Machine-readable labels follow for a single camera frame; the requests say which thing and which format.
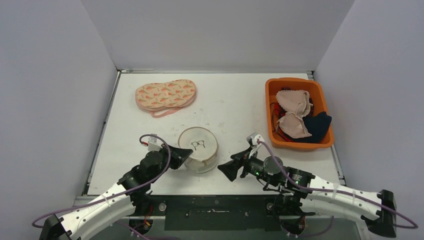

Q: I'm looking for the floral mesh laundry bag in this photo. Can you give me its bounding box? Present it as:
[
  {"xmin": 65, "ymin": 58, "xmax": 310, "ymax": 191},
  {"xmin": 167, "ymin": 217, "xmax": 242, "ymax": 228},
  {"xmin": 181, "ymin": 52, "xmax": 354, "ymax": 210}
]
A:
[{"xmin": 134, "ymin": 79, "xmax": 197, "ymax": 118}]

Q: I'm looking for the purple cable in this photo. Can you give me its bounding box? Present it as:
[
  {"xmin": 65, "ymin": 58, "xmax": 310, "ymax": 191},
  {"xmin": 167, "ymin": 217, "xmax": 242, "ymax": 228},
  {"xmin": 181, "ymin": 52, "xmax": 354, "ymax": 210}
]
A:
[
  {"xmin": 31, "ymin": 133, "xmax": 172, "ymax": 240},
  {"xmin": 256, "ymin": 139, "xmax": 419, "ymax": 238}
]

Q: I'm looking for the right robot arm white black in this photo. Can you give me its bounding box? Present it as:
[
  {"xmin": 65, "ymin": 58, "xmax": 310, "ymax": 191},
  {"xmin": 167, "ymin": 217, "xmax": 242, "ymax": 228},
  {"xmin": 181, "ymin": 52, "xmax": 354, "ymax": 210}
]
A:
[{"xmin": 217, "ymin": 151, "xmax": 397, "ymax": 238}]

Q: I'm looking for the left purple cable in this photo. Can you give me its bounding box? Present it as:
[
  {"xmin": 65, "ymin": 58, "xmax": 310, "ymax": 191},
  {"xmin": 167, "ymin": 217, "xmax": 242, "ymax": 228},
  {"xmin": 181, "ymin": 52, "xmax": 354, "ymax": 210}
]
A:
[{"xmin": 31, "ymin": 133, "xmax": 172, "ymax": 240}]

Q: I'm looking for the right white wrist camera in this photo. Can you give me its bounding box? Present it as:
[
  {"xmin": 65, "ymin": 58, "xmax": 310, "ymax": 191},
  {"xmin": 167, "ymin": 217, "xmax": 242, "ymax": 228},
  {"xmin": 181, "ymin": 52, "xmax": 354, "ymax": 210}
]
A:
[{"xmin": 246, "ymin": 132, "xmax": 265, "ymax": 158}]

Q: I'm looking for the round white mesh laundry bag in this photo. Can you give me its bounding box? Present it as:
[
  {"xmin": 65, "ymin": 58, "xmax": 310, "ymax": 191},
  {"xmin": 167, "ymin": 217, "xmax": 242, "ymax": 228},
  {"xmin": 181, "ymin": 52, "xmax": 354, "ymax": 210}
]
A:
[{"xmin": 177, "ymin": 126, "xmax": 219, "ymax": 174}]

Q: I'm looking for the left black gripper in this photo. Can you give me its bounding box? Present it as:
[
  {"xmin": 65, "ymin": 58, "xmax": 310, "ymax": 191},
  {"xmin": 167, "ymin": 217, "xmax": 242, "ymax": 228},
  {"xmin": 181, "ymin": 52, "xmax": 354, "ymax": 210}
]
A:
[{"xmin": 149, "ymin": 143, "xmax": 193, "ymax": 184}]

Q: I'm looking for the red black strappy garment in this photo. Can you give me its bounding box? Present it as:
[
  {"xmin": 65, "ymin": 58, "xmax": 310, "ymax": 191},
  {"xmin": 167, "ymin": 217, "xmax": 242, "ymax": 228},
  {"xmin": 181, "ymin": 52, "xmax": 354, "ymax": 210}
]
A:
[{"xmin": 269, "ymin": 102, "xmax": 293, "ymax": 142}]

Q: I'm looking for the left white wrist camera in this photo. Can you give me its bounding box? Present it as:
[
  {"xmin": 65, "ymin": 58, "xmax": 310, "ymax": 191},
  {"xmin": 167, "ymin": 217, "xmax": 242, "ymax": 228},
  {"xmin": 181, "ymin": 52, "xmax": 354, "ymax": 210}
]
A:
[{"xmin": 147, "ymin": 134, "xmax": 163, "ymax": 152}]

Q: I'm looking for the beige pink lace bra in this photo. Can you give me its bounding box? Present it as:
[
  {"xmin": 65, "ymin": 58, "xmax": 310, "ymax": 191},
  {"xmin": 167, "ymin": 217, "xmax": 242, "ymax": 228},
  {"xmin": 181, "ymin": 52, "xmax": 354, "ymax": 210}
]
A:
[{"xmin": 276, "ymin": 90, "xmax": 312, "ymax": 139}]

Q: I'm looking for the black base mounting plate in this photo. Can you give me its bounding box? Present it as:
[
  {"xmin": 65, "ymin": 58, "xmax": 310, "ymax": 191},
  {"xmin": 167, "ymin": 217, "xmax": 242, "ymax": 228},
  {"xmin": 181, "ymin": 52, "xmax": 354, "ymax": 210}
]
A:
[{"xmin": 128, "ymin": 194, "xmax": 312, "ymax": 234}]

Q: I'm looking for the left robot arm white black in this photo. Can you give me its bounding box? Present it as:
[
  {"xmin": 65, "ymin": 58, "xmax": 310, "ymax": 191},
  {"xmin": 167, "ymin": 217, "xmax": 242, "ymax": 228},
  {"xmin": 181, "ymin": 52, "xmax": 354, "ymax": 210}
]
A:
[{"xmin": 39, "ymin": 144, "xmax": 194, "ymax": 240}]

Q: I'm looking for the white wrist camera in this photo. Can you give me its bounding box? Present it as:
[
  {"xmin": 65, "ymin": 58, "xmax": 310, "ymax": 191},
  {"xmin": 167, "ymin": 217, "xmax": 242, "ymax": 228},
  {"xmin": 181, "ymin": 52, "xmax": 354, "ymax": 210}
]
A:
[
  {"xmin": 246, "ymin": 132, "xmax": 265, "ymax": 158},
  {"xmin": 147, "ymin": 134, "xmax": 163, "ymax": 152}
]

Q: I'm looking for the navy blue garment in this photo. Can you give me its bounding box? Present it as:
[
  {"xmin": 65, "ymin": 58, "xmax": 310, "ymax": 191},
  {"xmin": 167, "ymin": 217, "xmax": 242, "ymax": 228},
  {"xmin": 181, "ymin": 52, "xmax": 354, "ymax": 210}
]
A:
[{"xmin": 292, "ymin": 111, "xmax": 332, "ymax": 144}]

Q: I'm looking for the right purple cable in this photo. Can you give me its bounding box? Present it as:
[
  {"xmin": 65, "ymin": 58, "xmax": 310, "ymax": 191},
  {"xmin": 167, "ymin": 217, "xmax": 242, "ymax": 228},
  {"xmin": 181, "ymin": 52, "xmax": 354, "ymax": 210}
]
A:
[{"xmin": 256, "ymin": 139, "xmax": 419, "ymax": 238}]

